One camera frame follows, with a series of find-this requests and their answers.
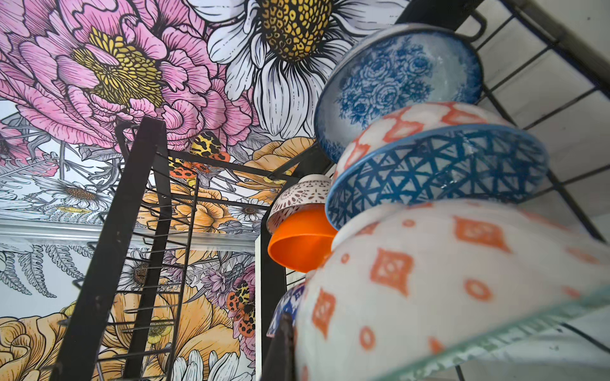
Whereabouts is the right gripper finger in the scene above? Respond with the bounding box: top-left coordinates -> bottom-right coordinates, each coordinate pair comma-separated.
260,314 -> 295,381

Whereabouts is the green patterned ceramic bowl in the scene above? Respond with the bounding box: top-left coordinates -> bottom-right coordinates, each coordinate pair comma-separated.
295,199 -> 609,380

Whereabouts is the dark blue patterned bowl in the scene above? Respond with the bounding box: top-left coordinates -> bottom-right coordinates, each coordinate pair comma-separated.
325,102 -> 549,230

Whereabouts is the orange patterned ceramic bowl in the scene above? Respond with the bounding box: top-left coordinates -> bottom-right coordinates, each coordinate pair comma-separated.
266,283 -> 306,338

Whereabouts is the orange plastic bowl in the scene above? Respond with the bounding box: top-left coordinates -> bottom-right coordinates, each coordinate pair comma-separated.
268,205 -> 338,273

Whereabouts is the white perforated strainer bowl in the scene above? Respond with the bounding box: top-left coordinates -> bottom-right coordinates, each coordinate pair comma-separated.
266,174 -> 331,234

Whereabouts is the blue floral ceramic bowl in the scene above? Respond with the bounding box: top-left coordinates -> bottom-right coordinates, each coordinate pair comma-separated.
314,24 -> 484,162

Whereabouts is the black wire dish rack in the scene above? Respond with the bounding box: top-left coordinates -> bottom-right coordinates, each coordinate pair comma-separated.
47,0 -> 610,381

